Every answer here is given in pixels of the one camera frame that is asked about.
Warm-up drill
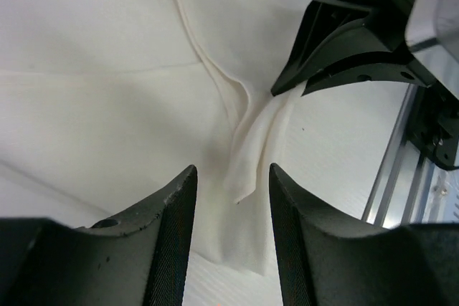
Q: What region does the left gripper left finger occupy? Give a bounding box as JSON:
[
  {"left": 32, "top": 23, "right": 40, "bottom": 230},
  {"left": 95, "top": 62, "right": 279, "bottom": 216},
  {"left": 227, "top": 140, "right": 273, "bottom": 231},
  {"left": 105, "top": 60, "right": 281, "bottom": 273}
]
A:
[{"left": 71, "top": 166, "right": 197, "bottom": 305}]

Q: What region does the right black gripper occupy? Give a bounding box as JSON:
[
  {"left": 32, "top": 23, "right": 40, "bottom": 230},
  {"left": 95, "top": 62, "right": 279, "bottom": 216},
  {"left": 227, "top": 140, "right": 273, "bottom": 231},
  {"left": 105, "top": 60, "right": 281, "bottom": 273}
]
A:
[{"left": 271, "top": 0, "right": 458, "bottom": 96}]

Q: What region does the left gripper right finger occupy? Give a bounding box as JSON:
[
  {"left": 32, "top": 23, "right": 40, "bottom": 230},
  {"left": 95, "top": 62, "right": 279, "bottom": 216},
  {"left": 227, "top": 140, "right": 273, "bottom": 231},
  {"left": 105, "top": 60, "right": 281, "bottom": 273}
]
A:
[{"left": 269, "top": 163, "right": 405, "bottom": 305}]

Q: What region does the aluminium mounting rail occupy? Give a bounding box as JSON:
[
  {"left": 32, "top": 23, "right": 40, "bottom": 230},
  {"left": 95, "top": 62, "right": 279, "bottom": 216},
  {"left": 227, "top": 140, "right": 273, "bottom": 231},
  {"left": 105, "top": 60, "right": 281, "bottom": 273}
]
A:
[{"left": 361, "top": 86, "right": 458, "bottom": 228}]

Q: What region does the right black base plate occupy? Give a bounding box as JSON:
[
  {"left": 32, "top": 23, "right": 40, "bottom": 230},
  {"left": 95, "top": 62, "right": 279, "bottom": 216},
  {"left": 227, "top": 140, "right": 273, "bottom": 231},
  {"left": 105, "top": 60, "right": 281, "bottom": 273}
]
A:
[{"left": 406, "top": 83, "right": 458, "bottom": 171}]

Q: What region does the white cloth napkin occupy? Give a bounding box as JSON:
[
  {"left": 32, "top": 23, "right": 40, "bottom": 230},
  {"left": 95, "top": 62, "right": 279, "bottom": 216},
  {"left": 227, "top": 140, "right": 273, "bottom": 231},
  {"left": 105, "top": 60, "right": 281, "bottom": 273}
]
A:
[{"left": 1, "top": 0, "right": 307, "bottom": 274}]

